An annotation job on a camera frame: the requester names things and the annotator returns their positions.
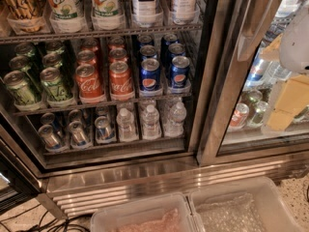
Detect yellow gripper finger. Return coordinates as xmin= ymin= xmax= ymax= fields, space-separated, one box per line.
xmin=260 ymin=34 xmax=283 ymax=62
xmin=266 ymin=74 xmax=309 ymax=131

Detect blue label tea bottle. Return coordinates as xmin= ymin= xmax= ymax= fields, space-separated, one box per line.
xmin=170 ymin=0 xmax=196 ymax=24
xmin=132 ymin=0 xmax=159 ymax=27

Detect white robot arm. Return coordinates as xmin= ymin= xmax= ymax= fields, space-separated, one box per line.
xmin=262 ymin=4 xmax=309 ymax=135

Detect stainless fridge door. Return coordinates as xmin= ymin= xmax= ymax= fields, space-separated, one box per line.
xmin=196 ymin=0 xmax=309 ymax=166

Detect middle water bottle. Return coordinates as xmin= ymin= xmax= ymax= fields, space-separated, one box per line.
xmin=142 ymin=104 xmax=161 ymax=140

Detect left water bottle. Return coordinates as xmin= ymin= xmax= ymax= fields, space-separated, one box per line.
xmin=116 ymin=108 xmax=138 ymax=142

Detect green 7UP bottle right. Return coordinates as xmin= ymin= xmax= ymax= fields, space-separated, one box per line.
xmin=92 ymin=0 xmax=123 ymax=30

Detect green 7up bottle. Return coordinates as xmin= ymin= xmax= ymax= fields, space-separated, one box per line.
xmin=47 ymin=0 xmax=84 ymax=33
xmin=92 ymin=0 xmax=123 ymax=30

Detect green 7UP bottle left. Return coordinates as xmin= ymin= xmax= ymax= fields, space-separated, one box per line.
xmin=47 ymin=0 xmax=84 ymax=33

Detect brown drink bottle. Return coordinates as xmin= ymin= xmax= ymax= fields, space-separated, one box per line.
xmin=5 ymin=0 xmax=46 ymax=33

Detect front right Pepsi can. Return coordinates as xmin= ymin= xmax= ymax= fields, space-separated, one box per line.
xmin=169 ymin=56 xmax=190 ymax=88

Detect pepsi can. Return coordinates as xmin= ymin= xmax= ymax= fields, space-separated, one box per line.
xmin=139 ymin=58 xmax=160 ymax=91
xmin=169 ymin=56 xmax=190 ymax=88

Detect right clear plastic bin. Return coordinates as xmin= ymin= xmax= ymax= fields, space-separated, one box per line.
xmin=188 ymin=177 xmax=305 ymax=232

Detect clear plastic bin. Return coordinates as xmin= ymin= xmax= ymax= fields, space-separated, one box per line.
xmin=91 ymin=192 xmax=197 ymax=232
xmin=188 ymin=177 xmax=305 ymax=232

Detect front left Pepsi can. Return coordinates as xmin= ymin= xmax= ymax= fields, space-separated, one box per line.
xmin=139 ymin=58 xmax=160 ymax=91

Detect front right Coca-Cola can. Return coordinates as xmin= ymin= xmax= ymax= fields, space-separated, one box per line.
xmin=109 ymin=61 xmax=133 ymax=95

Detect coca-cola can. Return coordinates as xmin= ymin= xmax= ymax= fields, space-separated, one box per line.
xmin=75 ymin=64 xmax=103 ymax=99
xmin=109 ymin=61 xmax=133 ymax=95

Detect left clear plastic bin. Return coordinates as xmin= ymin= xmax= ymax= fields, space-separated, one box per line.
xmin=91 ymin=192 xmax=197 ymax=232

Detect right Red Bull can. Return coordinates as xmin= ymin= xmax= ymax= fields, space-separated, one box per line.
xmin=95 ymin=116 xmax=115 ymax=143

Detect red bull can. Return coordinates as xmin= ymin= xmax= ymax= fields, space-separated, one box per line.
xmin=38 ymin=125 xmax=65 ymax=151
xmin=95 ymin=116 xmax=115 ymax=143
xmin=69 ymin=121 xmax=91 ymax=147

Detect front left Coca-Cola can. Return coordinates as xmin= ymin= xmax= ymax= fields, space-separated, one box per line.
xmin=75 ymin=64 xmax=103 ymax=99

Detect middle Red Bull can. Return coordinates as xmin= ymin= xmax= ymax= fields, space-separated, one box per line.
xmin=69 ymin=121 xmax=91 ymax=147

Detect front right green can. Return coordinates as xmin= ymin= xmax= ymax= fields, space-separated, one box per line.
xmin=40 ymin=68 xmax=73 ymax=102

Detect green can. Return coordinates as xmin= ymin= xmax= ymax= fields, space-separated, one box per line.
xmin=4 ymin=71 xmax=42 ymax=105
xmin=40 ymin=68 xmax=73 ymax=102

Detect left Red Bull can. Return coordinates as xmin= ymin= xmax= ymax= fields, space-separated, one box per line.
xmin=38 ymin=125 xmax=65 ymax=151

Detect front left green can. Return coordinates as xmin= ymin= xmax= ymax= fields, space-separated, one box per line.
xmin=4 ymin=71 xmax=42 ymax=105

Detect middle wire shelf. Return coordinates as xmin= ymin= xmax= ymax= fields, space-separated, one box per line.
xmin=13 ymin=92 xmax=193 ymax=117

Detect wire shelf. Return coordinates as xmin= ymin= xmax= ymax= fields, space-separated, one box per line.
xmin=13 ymin=92 xmax=193 ymax=117
xmin=0 ymin=23 xmax=202 ymax=44

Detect top wire shelf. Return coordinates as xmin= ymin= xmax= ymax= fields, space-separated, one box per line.
xmin=0 ymin=23 xmax=202 ymax=44

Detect black floor cables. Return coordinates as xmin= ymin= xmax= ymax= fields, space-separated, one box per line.
xmin=0 ymin=203 xmax=92 ymax=232

